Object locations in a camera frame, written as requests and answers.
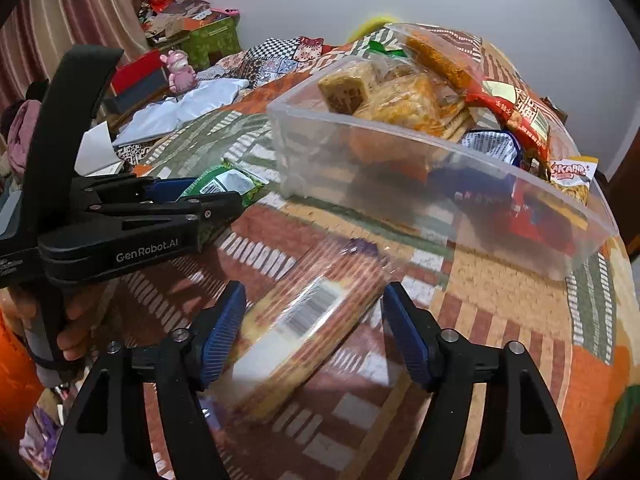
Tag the green snack packet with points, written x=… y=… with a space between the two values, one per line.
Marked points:
x=225 y=180

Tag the clear plastic container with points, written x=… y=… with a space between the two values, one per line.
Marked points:
x=380 y=200

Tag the pale blue cloth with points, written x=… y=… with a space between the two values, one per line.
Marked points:
x=185 y=110

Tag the pink clothing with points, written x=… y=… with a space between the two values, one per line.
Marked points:
x=25 y=135

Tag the striped curtain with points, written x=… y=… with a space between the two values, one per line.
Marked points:
x=75 y=5

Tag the pile of papers and cardboard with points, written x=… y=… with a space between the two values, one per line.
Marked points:
x=175 y=20

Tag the white paper bag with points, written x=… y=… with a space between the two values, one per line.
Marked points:
x=97 y=150

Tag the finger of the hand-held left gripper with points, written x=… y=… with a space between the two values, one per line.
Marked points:
x=170 y=188
x=210 y=210

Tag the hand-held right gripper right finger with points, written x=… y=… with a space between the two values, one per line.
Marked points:
x=407 y=337

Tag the pink toy figure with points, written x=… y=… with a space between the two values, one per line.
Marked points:
x=180 y=72

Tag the red snack packet with barcode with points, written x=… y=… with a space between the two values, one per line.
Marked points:
x=520 y=120

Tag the black white checked cloth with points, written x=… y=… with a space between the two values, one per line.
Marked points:
x=272 y=57

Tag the brown biscuit pack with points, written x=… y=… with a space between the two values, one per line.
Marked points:
x=345 y=90

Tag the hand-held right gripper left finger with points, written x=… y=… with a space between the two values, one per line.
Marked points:
x=222 y=340

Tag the person's left hand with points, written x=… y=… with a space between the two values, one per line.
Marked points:
x=82 y=320

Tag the red patterned cushion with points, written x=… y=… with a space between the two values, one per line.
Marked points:
x=310 y=50

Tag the yellow green plush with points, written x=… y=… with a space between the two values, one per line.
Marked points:
x=370 y=27

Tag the patchwork blanket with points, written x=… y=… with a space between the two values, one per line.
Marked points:
x=500 y=340

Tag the blue white red snack packet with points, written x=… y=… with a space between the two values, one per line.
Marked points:
x=492 y=145

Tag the red cartoon snack packet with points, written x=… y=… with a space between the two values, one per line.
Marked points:
x=545 y=220

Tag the white yellow chips packet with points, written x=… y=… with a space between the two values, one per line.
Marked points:
x=572 y=180

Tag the clear pack of orange crackers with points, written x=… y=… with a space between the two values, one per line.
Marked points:
x=410 y=105

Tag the orange cloth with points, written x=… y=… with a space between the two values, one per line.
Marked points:
x=17 y=375

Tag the long biscuit pack with barcode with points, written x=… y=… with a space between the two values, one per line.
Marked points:
x=305 y=320

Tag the red and grey box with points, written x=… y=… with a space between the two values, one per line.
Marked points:
x=140 y=80

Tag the green patterned box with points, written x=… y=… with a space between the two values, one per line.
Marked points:
x=215 y=42

